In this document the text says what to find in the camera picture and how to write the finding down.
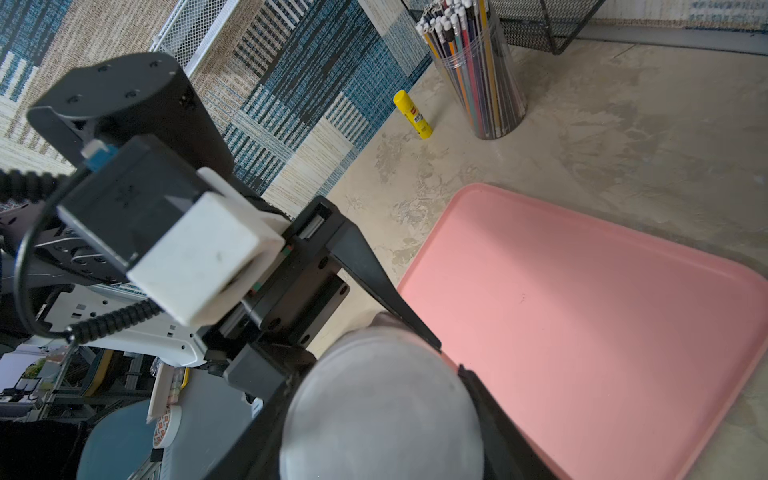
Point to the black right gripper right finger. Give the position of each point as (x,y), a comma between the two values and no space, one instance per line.
(507,454)

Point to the white jar lid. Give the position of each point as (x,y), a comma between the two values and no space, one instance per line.
(381,404)

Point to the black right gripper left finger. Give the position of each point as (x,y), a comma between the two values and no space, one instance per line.
(255,455)

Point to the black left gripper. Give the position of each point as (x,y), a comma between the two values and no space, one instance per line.
(263,341)

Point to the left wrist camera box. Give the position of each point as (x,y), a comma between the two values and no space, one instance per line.
(184,236)

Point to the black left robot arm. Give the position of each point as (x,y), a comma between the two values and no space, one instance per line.
(54,284)

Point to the black mesh shelf rack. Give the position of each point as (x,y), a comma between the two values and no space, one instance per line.
(548,26)

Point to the pink plastic tray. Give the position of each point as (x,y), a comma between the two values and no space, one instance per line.
(616,352)

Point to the white mesh wall basket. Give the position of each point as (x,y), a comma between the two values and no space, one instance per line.
(191,29)

